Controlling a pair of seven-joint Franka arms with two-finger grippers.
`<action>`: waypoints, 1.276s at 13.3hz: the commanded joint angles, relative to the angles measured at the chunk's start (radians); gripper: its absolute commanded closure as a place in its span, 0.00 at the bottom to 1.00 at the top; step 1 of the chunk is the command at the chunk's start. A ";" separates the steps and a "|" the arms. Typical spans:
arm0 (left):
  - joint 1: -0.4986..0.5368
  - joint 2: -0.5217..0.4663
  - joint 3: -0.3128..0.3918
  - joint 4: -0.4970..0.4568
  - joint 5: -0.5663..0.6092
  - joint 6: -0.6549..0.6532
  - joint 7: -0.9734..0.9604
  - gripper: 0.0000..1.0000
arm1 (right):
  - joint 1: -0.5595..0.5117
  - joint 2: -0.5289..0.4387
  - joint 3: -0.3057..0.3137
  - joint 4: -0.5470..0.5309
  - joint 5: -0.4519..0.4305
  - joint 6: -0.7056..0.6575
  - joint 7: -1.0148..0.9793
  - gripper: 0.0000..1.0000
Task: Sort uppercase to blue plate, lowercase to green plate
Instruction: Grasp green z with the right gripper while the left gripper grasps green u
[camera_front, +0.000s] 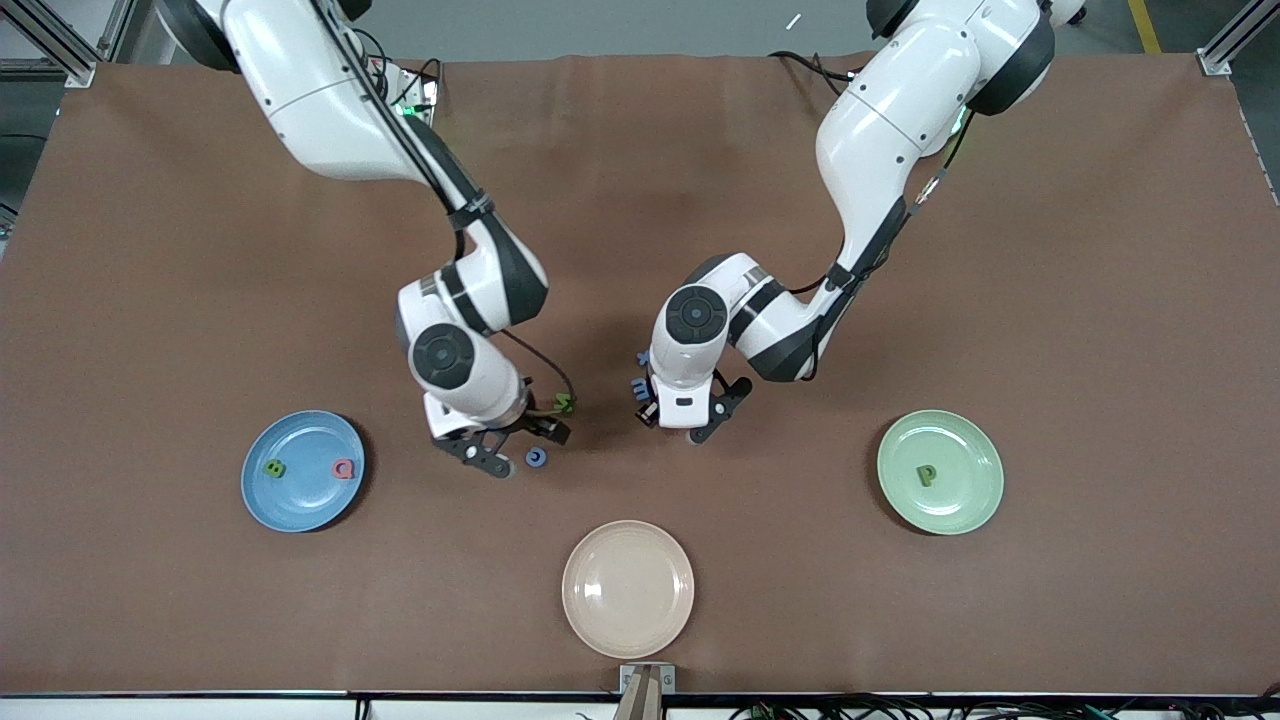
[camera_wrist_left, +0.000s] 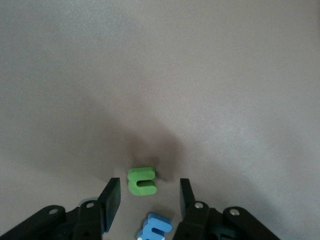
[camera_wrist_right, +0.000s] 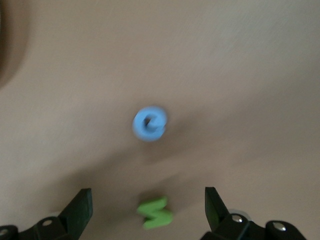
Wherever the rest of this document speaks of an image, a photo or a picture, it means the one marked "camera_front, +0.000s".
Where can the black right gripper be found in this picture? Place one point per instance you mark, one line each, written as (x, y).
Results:
(531, 421)

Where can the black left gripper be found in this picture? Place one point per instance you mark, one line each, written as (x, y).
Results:
(646, 408)

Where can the blue letter m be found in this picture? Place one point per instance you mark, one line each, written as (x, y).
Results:
(639, 387)

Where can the green letter N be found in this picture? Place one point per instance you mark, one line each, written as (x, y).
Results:
(565, 404)

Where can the blue letter G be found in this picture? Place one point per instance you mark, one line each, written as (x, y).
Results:
(529, 457)

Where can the red letter Q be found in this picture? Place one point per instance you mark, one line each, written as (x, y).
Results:
(344, 462)

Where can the green letter B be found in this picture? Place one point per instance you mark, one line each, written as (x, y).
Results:
(274, 467)

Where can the green letter p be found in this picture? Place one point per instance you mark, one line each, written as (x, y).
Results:
(927, 476)

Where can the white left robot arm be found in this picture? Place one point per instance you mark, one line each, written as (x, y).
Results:
(900, 110)

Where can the beige plate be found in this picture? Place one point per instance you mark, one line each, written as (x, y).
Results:
(628, 590)

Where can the blue plate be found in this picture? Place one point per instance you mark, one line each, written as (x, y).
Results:
(303, 500)

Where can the green plate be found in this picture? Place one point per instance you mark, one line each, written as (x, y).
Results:
(960, 450)

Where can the base connector box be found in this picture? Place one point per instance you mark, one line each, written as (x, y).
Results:
(420, 95)

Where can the brown table cover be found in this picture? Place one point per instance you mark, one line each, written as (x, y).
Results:
(200, 600)

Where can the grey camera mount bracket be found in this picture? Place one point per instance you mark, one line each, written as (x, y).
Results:
(647, 685)

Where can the aluminium frame post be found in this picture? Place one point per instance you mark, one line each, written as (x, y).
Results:
(70, 55)
(1215, 60)

